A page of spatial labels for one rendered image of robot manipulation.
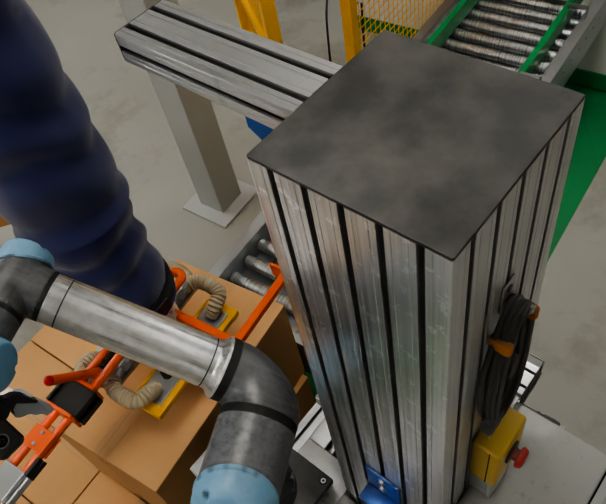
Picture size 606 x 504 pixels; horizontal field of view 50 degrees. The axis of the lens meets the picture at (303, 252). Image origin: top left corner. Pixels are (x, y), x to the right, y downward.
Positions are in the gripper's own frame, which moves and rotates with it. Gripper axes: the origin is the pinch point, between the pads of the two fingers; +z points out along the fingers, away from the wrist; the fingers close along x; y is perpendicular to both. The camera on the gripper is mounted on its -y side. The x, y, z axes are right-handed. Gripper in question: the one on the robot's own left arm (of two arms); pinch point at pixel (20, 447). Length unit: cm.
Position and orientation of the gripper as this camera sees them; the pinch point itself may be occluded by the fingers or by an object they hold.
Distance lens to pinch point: 121.7
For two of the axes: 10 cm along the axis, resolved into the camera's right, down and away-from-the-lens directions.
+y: -7.6, -4.3, 4.9
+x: -6.3, 6.7, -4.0
